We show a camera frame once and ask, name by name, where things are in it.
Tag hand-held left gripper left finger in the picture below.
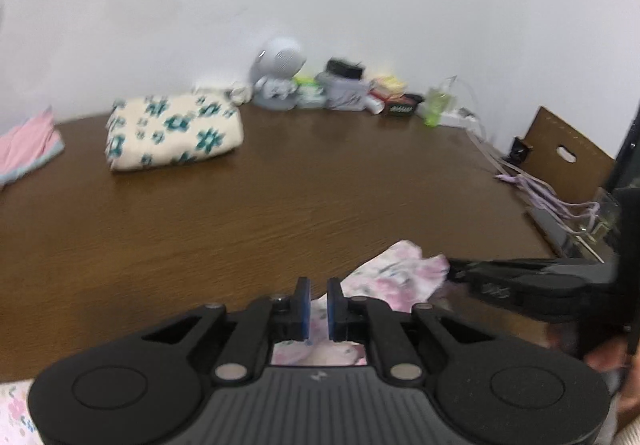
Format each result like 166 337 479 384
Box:
140 276 311 384

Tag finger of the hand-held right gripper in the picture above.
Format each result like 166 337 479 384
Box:
444 257 557 296

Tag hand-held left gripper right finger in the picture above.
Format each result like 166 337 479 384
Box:
326 277 494 384

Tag pink floral dress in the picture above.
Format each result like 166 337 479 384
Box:
0 239 452 445

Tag person's right forearm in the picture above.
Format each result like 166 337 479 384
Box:
607 370 640 445

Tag person's right hand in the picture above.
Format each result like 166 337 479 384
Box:
550 324 633 373

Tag clear glass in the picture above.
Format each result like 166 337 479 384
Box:
582 189 621 246

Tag black phone holder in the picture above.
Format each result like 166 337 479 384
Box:
507 137 532 165

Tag dark monitor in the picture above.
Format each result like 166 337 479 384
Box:
602 99 640 206

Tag white power strip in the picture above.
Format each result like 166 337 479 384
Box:
417 107 479 128

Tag green liquid bottle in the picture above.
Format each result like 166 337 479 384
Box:
423 77 451 127

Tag red and black small boxes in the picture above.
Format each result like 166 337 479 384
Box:
382 94 426 118

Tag green white small boxes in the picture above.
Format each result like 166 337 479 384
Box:
292 74 329 108

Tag grey tin box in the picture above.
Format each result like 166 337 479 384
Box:
314 72 374 112

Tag folded cream floral cloth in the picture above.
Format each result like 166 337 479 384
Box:
104 87 246 172

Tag white robot speaker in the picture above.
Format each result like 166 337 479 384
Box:
249 37 306 112

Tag black charger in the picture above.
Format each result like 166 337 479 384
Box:
325 57 365 81

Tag pink purple shorts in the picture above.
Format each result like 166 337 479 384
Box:
0 104 66 191

